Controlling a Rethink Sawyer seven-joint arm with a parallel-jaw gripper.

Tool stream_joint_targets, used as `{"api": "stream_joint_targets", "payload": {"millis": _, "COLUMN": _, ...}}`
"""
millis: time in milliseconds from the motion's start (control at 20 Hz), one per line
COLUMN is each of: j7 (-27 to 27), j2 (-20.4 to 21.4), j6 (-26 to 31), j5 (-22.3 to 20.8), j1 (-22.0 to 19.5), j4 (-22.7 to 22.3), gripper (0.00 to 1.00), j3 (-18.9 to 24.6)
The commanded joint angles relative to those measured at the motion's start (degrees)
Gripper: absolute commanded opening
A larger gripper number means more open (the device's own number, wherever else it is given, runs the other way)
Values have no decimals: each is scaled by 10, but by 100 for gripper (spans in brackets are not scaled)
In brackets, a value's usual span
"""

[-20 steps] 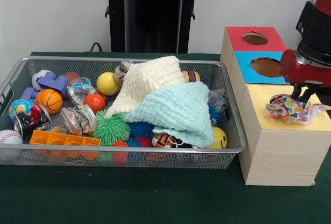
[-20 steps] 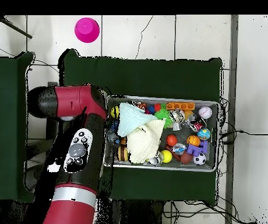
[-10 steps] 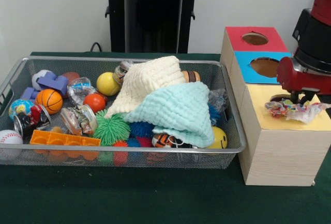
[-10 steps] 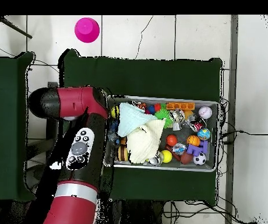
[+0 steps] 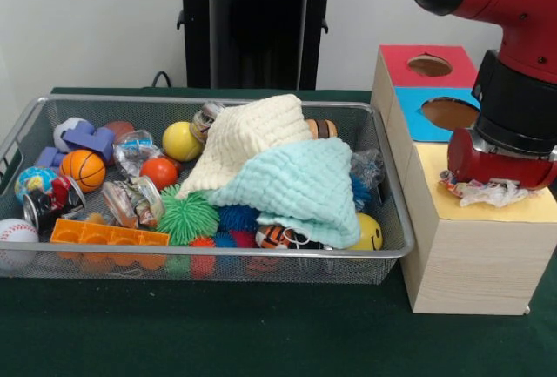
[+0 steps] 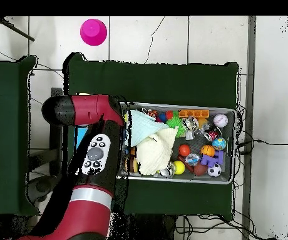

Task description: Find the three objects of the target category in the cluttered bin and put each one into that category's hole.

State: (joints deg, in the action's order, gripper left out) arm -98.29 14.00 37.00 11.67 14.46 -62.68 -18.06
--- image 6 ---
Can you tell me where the wooden box with three holes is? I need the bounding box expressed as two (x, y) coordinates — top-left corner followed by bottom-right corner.
(74, 92), (95, 151)

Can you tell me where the dark green side table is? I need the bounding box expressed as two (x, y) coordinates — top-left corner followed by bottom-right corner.
(0, 55), (39, 217)

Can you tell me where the orange basketball toy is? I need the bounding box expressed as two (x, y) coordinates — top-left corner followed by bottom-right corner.
(200, 144), (216, 158)

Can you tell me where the plain yellow ball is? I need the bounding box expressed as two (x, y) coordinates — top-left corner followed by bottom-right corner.
(172, 160), (185, 175)

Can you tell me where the green spiky ball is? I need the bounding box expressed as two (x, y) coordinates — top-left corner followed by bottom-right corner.
(165, 116), (187, 138)

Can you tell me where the cream knitted cloth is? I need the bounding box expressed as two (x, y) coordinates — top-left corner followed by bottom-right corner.
(135, 127), (179, 176)

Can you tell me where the pink plastic cup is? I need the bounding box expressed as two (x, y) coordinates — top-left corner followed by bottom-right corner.
(80, 18), (108, 47)

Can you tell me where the orange plastic tray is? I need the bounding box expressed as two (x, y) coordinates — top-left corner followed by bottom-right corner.
(178, 109), (210, 119)

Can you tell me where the white baseball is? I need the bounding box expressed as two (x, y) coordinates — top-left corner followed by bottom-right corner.
(213, 113), (229, 129)

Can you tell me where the light blue muslin cloth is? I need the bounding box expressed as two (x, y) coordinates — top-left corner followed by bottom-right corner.
(127, 109), (170, 148)

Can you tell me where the black and white soccer ball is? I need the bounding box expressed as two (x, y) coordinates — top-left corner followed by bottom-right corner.
(207, 162), (222, 178)

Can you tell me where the wire mesh bin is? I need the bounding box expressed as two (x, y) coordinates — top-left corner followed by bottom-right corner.
(116, 102), (236, 185)

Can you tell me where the globe print ball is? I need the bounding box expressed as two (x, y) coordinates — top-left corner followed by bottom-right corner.
(211, 136), (227, 151)

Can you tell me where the black floor cable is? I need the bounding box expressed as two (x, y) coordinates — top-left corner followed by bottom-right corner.
(236, 139), (288, 156)

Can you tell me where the red rubber ball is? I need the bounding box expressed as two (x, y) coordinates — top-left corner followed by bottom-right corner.
(178, 144), (192, 158)

